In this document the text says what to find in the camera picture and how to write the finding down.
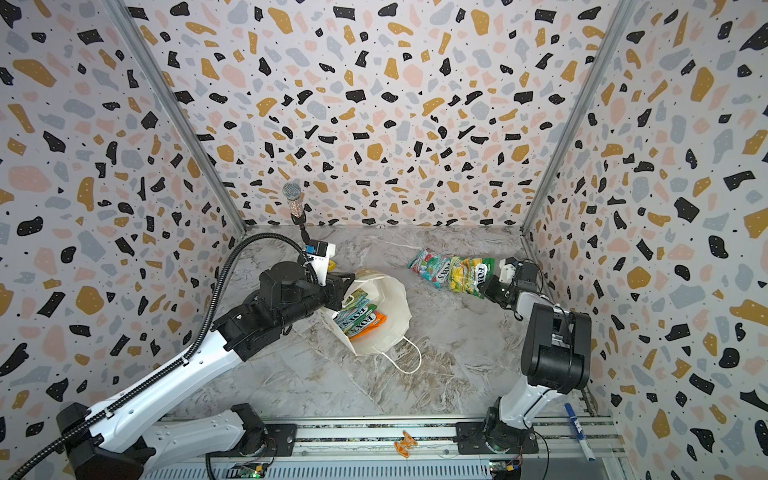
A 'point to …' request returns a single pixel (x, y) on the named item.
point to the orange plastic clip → (405, 444)
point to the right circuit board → (505, 469)
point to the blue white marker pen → (574, 419)
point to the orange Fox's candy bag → (379, 320)
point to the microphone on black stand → (292, 192)
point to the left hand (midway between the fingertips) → (354, 271)
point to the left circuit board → (248, 470)
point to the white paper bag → (390, 298)
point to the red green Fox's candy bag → (435, 268)
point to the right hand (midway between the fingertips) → (478, 277)
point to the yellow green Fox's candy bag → (466, 275)
